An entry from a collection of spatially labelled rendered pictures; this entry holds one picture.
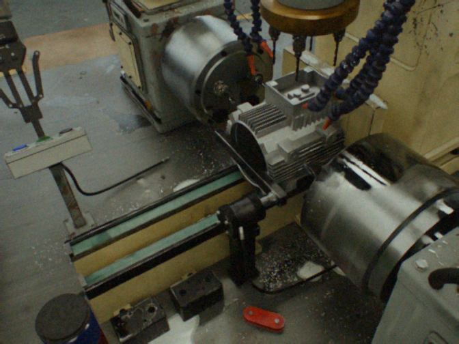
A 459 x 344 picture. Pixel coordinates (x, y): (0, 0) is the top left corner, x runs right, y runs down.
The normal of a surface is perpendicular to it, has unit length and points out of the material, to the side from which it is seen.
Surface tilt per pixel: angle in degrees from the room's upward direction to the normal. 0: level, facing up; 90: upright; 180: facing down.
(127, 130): 0
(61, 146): 62
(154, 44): 90
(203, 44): 24
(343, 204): 51
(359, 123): 90
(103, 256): 90
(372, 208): 39
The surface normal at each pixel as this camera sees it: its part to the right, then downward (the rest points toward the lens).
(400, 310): -0.85, 0.38
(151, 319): -0.04, -0.72
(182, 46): -0.61, -0.26
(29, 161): 0.44, 0.18
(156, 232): 0.52, 0.58
